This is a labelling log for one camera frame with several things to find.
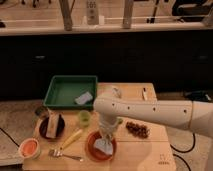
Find dark brown bowl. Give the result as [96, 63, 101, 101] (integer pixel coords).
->
[39, 116, 65, 139]

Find beige wooden block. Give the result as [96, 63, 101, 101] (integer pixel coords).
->
[46, 114, 59, 139]

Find small green cup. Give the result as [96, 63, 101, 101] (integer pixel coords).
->
[78, 110, 91, 127]

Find red bowl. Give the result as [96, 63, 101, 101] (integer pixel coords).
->
[85, 131, 117, 162]

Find silver fork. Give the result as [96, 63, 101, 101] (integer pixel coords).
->
[48, 149, 84, 162]

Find brown grape bunch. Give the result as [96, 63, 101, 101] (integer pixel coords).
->
[126, 122, 149, 139]

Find white marker pen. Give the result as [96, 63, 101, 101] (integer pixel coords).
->
[142, 88, 148, 101]

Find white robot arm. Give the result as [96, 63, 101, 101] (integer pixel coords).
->
[93, 87, 213, 171]

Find black cable on floor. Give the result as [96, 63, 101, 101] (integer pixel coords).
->
[169, 132, 197, 171]

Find small metal can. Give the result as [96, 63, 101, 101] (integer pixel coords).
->
[35, 106, 49, 119]

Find orange cup with white rim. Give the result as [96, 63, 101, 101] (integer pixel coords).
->
[18, 138, 41, 159]

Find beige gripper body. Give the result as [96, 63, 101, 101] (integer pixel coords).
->
[99, 118, 122, 140]

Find grey sponge in tray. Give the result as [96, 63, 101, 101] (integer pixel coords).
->
[75, 92, 93, 105]

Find green plastic tray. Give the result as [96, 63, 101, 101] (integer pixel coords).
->
[43, 75, 98, 110]

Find grey blue towel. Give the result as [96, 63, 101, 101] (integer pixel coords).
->
[93, 138, 113, 155]

